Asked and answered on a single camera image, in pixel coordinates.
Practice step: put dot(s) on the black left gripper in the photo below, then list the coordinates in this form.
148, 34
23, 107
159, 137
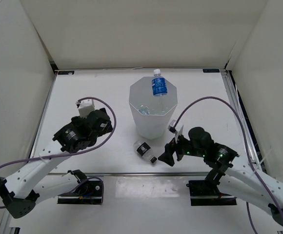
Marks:
108, 128

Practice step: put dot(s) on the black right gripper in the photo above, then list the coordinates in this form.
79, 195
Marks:
170, 148

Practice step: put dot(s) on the clear bottle dark blue label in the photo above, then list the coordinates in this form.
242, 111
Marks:
158, 84

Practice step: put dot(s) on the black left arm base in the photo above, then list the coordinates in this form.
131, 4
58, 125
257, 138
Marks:
90, 190

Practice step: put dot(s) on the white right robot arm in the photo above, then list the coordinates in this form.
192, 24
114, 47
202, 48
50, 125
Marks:
230, 173

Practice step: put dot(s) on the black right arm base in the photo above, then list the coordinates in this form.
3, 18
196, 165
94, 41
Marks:
203, 191

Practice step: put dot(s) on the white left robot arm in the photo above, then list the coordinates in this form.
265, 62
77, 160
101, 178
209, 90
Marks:
27, 187

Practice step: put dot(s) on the white octagonal bin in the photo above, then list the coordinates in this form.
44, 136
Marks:
152, 126

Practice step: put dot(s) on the small bottle black label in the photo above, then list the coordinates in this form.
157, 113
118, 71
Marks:
144, 151

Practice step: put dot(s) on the crushed bottle light blue label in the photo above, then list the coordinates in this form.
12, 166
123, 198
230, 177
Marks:
145, 110

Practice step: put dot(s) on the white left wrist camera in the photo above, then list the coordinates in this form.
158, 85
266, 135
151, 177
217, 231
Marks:
85, 107

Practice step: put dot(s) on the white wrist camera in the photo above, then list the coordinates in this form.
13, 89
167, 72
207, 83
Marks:
176, 129
85, 107

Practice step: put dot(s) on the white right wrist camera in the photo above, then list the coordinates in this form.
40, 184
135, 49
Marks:
176, 129

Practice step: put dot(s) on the aluminium table edge rail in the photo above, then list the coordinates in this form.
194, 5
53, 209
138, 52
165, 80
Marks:
150, 174

